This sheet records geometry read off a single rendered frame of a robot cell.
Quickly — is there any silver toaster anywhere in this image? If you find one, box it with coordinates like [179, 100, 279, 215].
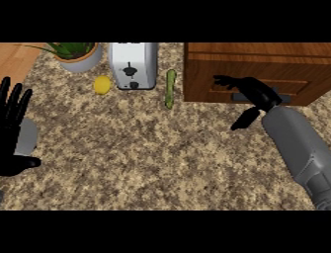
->
[107, 42, 162, 91]

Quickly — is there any grey drawer handle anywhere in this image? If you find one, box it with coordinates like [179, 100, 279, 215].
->
[230, 92, 286, 104]

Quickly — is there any brown wooden drawer front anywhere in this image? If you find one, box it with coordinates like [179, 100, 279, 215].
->
[182, 52, 331, 108]

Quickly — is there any green cucumber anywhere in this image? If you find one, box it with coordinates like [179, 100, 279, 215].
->
[165, 68, 178, 111]

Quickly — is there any yellow lemon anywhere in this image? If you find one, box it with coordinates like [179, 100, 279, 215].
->
[92, 75, 113, 96]

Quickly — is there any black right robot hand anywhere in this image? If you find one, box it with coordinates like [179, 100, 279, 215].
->
[212, 74, 284, 131]

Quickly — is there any green spiky plant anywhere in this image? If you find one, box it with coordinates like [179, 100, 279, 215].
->
[26, 42, 97, 60]

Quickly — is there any pale grey plant pot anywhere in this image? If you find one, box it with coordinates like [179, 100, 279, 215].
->
[55, 42, 104, 74]

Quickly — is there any brown wooden cabinet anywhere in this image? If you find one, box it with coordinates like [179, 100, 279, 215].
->
[182, 42, 331, 108]

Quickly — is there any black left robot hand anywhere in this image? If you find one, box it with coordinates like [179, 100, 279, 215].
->
[0, 76, 43, 178]

